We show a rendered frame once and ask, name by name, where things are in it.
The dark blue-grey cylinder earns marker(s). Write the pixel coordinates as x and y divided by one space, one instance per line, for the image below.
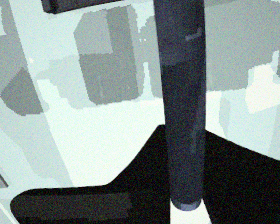
180 29

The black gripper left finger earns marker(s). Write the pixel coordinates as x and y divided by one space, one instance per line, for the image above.
138 195

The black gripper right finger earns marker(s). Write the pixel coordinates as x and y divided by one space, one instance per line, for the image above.
240 186

